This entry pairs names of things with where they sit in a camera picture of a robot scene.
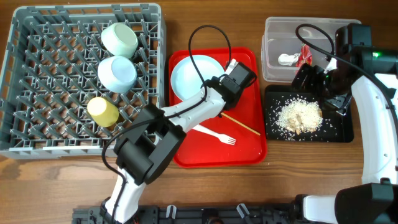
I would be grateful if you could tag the clear plastic bin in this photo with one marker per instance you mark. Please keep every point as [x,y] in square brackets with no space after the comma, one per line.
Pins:
[279,38]

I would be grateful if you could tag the light blue saucer bowl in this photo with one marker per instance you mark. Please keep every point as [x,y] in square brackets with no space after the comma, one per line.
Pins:
[117,74]

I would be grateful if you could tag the light blue plate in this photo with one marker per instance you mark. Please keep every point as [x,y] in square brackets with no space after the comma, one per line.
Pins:
[185,80]

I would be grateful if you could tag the grey dishwasher rack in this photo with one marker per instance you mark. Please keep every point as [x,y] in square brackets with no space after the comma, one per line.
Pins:
[50,73]

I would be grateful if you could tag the green bowl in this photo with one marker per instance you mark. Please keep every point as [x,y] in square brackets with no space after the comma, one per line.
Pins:
[120,40]

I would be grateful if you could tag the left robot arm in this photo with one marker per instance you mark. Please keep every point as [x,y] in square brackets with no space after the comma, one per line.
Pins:
[145,149]

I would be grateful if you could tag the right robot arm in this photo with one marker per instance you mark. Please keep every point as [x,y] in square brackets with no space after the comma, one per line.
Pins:
[369,75]

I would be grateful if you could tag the rice and peanut shells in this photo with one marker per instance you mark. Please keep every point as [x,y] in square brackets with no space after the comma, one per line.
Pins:
[297,117]

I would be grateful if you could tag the wooden chopstick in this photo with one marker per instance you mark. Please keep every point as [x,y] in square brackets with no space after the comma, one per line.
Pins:
[241,124]

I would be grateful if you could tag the black tray bin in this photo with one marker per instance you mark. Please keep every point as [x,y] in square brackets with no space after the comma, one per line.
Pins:
[339,133]

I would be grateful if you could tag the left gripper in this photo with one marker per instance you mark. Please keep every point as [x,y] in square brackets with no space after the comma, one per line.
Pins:
[237,99]

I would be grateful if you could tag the yellow cup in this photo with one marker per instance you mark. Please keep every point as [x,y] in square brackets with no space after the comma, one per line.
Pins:
[103,112]

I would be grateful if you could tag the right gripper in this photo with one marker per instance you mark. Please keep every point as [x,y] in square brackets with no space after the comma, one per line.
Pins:
[339,104]

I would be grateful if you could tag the red serving tray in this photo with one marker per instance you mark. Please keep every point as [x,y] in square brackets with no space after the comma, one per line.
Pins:
[202,150]

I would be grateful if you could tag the white plastic fork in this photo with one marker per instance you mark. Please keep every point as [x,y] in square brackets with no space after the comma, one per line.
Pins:
[221,137]

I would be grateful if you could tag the white tissue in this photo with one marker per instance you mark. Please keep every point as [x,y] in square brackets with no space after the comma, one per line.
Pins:
[288,60]

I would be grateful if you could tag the red snack wrapper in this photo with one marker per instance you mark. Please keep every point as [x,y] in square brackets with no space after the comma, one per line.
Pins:
[305,56]

